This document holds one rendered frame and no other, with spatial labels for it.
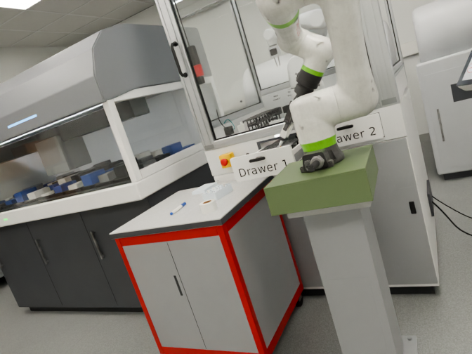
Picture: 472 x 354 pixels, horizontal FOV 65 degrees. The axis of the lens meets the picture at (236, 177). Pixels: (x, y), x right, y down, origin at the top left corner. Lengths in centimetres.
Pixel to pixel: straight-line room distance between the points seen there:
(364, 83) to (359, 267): 62
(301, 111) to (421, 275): 109
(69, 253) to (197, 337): 135
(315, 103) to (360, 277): 63
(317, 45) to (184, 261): 102
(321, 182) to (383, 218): 76
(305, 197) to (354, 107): 34
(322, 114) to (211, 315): 98
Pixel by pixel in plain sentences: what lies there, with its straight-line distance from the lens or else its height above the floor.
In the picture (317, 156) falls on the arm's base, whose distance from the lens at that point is 126.
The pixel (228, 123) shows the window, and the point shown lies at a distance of 200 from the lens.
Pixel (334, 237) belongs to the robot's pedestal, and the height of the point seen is 61.
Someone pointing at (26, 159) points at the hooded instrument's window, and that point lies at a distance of 276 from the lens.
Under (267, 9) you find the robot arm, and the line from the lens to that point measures 114.
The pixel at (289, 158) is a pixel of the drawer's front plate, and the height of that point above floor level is 88.
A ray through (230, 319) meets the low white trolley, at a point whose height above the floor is 30.
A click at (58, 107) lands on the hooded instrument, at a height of 142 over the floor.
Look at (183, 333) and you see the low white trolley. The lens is 191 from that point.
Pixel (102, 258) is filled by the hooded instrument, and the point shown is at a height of 46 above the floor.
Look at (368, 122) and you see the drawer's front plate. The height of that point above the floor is 90.
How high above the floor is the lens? 116
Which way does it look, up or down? 11 degrees down
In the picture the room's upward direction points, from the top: 18 degrees counter-clockwise
